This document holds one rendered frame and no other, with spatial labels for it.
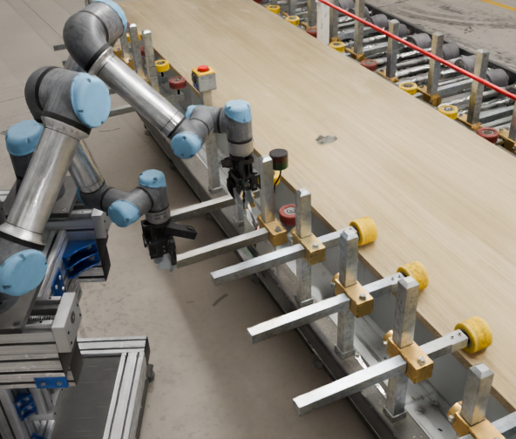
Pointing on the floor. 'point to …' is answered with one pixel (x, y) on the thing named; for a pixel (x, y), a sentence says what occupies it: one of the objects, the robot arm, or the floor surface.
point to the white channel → (322, 23)
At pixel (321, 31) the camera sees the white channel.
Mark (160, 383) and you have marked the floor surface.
